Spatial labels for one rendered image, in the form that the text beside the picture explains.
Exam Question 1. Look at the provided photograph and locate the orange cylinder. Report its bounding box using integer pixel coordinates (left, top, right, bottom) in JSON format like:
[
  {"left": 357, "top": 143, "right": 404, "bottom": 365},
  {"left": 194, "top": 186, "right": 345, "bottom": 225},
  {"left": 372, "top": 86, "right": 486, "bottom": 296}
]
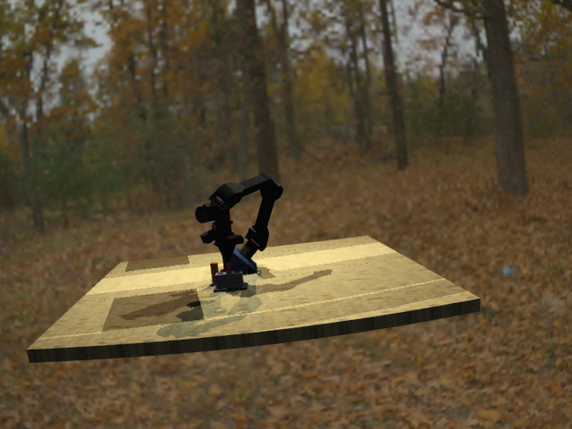
[{"left": 210, "top": 262, "right": 219, "bottom": 284}]

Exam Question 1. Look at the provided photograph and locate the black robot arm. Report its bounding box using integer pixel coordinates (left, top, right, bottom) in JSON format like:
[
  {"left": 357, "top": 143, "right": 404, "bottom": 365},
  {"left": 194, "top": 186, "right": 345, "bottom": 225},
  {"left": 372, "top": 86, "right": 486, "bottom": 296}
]
[{"left": 195, "top": 172, "right": 283, "bottom": 262}]

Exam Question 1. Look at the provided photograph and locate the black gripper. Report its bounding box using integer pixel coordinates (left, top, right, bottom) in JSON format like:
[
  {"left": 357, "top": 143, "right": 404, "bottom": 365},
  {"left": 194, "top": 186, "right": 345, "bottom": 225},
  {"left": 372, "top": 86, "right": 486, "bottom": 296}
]
[{"left": 213, "top": 218, "right": 244, "bottom": 263}]

